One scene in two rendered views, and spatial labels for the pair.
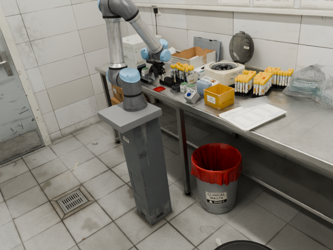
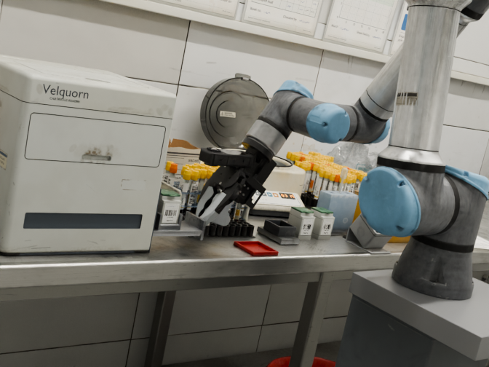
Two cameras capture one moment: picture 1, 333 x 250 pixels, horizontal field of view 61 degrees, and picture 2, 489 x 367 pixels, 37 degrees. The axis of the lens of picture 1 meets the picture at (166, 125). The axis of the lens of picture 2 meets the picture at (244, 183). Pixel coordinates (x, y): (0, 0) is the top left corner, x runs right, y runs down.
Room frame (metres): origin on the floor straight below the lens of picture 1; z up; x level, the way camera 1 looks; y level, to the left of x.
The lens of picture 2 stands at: (2.10, 1.47, 1.29)
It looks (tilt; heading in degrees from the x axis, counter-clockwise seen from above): 11 degrees down; 266
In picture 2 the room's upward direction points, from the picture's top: 12 degrees clockwise
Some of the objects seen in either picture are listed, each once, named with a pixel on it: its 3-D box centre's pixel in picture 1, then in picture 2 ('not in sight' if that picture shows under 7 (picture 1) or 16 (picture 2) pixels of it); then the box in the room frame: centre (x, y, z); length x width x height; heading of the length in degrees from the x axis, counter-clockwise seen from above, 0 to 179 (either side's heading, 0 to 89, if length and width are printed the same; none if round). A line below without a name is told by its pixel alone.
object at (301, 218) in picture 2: (184, 88); (300, 223); (1.83, -0.16, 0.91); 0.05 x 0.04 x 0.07; 125
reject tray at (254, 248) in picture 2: (159, 89); (255, 247); (1.94, 0.02, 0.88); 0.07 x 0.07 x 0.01; 35
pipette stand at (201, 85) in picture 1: (204, 89); (335, 212); (1.73, -0.28, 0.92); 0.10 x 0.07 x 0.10; 37
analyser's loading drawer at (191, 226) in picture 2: (144, 75); (152, 222); (2.15, 0.12, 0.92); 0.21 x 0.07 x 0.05; 35
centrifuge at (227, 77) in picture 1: (222, 74); (255, 180); (1.93, -0.44, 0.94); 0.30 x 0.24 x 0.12; 116
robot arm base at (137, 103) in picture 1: (134, 98); (437, 260); (1.61, 0.18, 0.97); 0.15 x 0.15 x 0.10
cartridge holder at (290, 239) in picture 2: (177, 88); (279, 231); (1.88, -0.11, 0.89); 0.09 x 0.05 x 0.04; 124
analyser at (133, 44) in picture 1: (141, 56); (68, 152); (2.33, 0.13, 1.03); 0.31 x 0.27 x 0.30; 35
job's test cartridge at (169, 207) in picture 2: (145, 72); (164, 209); (2.14, 0.11, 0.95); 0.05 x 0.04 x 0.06; 125
